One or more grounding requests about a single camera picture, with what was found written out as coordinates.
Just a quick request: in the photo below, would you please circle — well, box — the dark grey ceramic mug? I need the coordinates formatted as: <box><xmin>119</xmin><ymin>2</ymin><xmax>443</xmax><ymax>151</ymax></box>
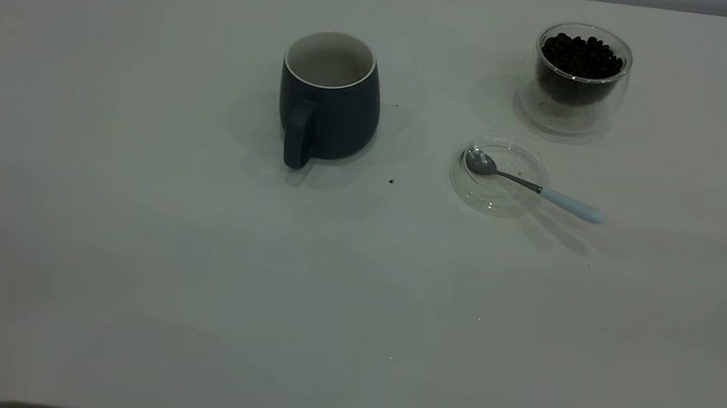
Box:
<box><xmin>268</xmin><ymin>24</ymin><xmax>392</xmax><ymax>180</ymax></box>

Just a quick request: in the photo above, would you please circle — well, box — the clear round glass saucer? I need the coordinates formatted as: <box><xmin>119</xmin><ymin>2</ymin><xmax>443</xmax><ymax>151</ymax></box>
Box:
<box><xmin>445</xmin><ymin>130</ymin><xmax>554</xmax><ymax>223</ymax></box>

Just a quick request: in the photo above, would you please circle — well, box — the metal spoon light blue handle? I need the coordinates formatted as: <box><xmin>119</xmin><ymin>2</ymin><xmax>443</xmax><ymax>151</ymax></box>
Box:
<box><xmin>457</xmin><ymin>147</ymin><xmax>615</xmax><ymax>226</ymax></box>

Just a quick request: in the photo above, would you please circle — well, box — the clear double-wall glass cup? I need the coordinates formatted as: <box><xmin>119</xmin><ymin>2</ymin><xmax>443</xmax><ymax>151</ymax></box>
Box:
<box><xmin>512</xmin><ymin>16</ymin><xmax>638</xmax><ymax>144</ymax></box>

